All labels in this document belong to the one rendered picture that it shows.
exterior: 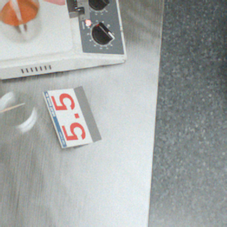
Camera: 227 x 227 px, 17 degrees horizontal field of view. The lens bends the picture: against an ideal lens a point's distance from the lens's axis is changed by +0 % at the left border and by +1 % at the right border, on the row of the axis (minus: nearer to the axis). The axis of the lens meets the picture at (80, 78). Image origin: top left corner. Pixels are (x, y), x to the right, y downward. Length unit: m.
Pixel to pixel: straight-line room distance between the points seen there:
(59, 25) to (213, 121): 0.90
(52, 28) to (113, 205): 0.27
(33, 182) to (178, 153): 0.82
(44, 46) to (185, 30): 0.95
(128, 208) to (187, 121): 0.83
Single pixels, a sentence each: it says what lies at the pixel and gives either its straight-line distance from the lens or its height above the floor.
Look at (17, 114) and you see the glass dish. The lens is 1.13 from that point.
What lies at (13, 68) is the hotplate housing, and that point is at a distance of 1.10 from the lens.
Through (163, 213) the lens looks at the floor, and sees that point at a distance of 1.86.
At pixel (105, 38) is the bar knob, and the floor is 0.80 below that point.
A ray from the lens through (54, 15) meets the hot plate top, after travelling 1.09.
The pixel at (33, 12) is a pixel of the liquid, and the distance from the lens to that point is 1.05.
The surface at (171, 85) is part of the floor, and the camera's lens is 1.93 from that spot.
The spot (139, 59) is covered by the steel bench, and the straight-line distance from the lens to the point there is 1.15.
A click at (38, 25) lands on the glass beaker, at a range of 1.04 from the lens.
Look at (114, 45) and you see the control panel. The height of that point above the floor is 0.79.
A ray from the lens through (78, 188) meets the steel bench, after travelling 1.10.
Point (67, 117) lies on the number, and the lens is 1.10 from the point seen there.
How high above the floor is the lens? 1.84
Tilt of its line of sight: 73 degrees down
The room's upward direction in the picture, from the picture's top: 9 degrees counter-clockwise
